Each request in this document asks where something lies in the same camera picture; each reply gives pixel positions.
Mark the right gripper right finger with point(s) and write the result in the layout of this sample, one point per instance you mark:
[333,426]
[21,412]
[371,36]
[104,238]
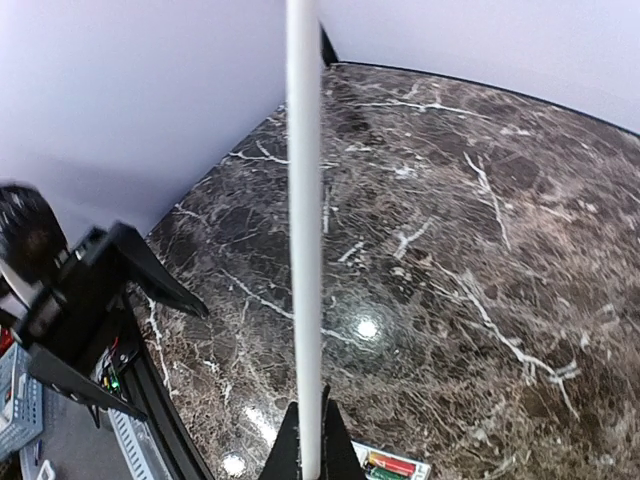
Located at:
[338,457]

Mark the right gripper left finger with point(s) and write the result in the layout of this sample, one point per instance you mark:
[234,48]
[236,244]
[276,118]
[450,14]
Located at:
[283,462]

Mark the grey plastic basket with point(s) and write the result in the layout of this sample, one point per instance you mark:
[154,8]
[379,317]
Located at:
[21,402]

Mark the white remote control body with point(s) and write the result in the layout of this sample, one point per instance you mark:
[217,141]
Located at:
[423,470]

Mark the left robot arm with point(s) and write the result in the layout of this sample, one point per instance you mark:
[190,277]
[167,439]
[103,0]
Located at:
[32,246]

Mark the white remote battery cover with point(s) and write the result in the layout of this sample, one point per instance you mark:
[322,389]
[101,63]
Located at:
[303,67]

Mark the black front rail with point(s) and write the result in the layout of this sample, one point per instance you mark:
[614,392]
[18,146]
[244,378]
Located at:
[144,388]

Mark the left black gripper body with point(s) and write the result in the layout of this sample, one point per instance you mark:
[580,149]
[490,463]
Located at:
[71,315]

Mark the white slotted cable duct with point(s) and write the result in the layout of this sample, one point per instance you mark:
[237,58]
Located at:
[138,447]

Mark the red battery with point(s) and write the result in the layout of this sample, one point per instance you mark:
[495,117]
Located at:
[392,464]

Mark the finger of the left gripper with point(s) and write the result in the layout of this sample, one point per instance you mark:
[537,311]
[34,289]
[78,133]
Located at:
[146,270]
[53,373]

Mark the left black frame post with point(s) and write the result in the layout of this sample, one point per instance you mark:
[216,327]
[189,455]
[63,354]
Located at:
[328,52]

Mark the green battery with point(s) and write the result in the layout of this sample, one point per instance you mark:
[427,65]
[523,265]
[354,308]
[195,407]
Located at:
[379,473]

